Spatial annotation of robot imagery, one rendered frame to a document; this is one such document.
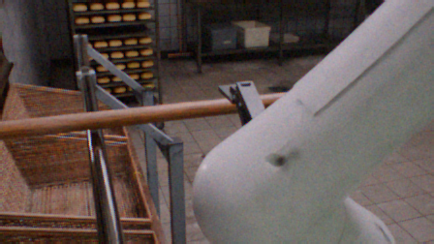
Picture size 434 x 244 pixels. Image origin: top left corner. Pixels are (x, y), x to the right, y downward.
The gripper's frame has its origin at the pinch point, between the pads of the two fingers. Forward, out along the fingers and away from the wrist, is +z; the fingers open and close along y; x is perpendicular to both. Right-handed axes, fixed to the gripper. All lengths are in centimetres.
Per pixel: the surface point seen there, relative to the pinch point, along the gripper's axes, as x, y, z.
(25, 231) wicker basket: -41, 37, 36
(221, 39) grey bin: 140, 83, 440
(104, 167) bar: -20.9, 1.0, -5.4
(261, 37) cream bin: 191, 84, 440
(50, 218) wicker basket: -36, 39, 43
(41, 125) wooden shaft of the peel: -29.8, -1.9, 6.8
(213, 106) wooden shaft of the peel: -0.6, -1.4, 6.8
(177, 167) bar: 0, 31, 46
